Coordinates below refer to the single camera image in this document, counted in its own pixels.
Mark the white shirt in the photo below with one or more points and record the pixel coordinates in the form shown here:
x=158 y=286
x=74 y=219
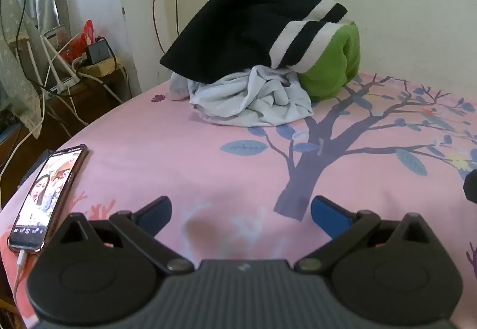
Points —
x=253 y=101

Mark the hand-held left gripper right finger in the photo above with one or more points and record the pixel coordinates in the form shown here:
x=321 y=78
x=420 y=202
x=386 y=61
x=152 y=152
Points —
x=329 y=215

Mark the black white-striped knit garment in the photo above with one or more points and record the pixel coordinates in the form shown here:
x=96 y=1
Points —
x=231 y=34

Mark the small wooden box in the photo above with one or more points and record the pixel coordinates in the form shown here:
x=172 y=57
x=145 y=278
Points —
x=98 y=69

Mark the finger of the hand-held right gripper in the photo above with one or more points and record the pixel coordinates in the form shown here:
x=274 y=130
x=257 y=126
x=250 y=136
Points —
x=471 y=185

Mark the red packet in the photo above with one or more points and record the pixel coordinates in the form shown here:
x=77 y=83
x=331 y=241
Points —
x=87 y=29

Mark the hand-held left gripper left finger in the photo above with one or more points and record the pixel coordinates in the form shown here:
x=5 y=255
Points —
x=156 y=215

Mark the white router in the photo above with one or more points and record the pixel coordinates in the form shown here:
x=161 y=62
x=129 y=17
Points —
x=65 y=84

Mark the black power adapter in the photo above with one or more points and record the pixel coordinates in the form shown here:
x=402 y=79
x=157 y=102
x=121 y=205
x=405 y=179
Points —
x=98 y=51

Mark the wooden nightstand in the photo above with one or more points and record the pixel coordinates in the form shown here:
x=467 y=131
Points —
x=59 y=124

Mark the smartphone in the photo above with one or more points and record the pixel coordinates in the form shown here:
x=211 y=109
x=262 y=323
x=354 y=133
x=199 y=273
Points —
x=44 y=198

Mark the green fleece cloth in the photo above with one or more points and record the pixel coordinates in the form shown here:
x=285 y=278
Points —
x=331 y=68

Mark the pink tree-print bedsheet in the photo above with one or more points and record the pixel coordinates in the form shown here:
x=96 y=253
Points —
x=186 y=165

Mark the floral cloth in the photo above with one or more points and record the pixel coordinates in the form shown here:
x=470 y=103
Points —
x=15 y=64

